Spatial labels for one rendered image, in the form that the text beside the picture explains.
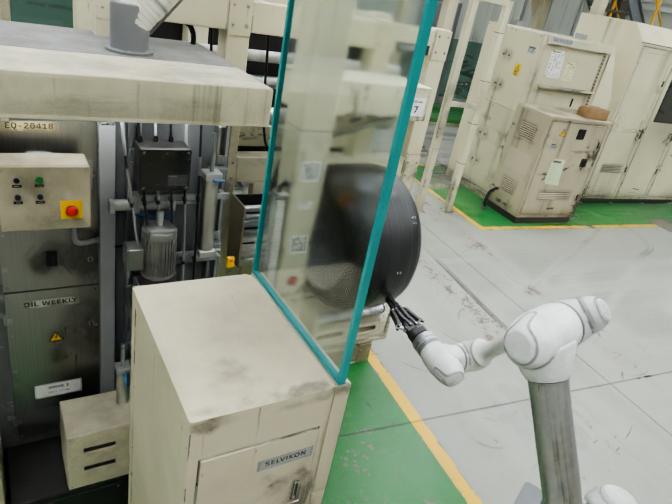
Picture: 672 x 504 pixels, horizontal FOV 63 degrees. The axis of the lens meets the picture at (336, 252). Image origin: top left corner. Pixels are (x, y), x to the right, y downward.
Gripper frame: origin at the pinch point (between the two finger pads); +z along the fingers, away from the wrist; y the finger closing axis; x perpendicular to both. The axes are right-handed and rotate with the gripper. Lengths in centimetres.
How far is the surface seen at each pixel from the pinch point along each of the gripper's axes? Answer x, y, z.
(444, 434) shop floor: 105, -72, -4
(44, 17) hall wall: 151, 42, 908
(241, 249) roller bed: 12, 39, 60
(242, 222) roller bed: -1, 40, 62
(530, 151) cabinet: 54, -374, 248
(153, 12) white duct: -82, 83, 60
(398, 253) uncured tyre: -21.6, 2.5, 3.8
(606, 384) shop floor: 104, -217, -8
